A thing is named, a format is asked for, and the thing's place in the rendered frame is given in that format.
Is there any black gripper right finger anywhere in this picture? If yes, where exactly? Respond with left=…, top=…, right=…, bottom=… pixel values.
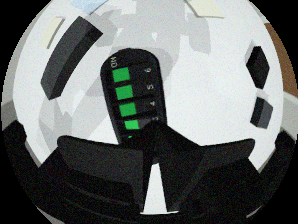
left=156, top=120, right=255, bottom=212

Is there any dark grey switch controller unit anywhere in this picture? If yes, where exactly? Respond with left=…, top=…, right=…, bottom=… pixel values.
left=100, top=48, right=168, bottom=144

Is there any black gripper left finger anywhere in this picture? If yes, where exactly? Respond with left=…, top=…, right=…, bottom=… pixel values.
left=57, top=120, right=157, bottom=213

